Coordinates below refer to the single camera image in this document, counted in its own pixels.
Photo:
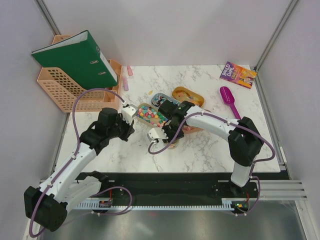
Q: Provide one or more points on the blue lollipop tray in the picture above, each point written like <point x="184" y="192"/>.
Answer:
<point x="160" y="98"/>

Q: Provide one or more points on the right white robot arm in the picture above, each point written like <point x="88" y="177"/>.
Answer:
<point x="241" y="135"/>

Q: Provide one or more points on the pink highlighter marker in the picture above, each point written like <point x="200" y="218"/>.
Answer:
<point x="129" y="70"/>
<point x="125" y="84"/>

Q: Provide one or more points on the pink gummy star tray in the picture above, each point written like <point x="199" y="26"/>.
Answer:
<point x="187" y="129"/>

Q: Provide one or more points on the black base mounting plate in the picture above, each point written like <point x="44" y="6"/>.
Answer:
<point x="175" y="189"/>

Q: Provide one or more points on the beige candy tray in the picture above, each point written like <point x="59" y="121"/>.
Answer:
<point x="149" y="115"/>

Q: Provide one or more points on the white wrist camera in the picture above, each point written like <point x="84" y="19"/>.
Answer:
<point x="157" y="134"/>
<point x="128" y="112"/>

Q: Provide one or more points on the yellow candy tray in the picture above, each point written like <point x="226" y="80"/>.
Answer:
<point x="183" y="94"/>

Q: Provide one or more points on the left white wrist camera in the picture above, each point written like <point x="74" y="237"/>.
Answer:
<point x="128" y="112"/>

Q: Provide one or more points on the green ring binder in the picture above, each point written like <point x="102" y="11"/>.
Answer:
<point x="81" y="58"/>

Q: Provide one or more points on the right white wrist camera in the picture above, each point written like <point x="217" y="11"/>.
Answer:
<point x="157" y="134"/>

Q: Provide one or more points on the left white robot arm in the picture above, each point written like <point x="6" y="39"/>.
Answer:
<point x="49" y="204"/>

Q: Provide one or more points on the peach mesh file basket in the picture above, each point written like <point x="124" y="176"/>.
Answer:
<point x="63" y="90"/>

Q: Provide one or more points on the clear glass jar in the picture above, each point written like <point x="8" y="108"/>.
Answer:
<point x="174" y="144"/>

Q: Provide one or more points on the peach desk organizer box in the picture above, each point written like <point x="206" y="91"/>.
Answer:
<point x="109" y="99"/>

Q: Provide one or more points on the Roald Dahl paperback book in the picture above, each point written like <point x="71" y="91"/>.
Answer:
<point x="238" y="75"/>

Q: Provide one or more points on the magenta plastic scoop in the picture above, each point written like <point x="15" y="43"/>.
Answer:
<point x="229" y="100"/>

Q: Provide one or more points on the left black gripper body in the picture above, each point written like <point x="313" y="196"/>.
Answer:
<point x="121" y="129"/>

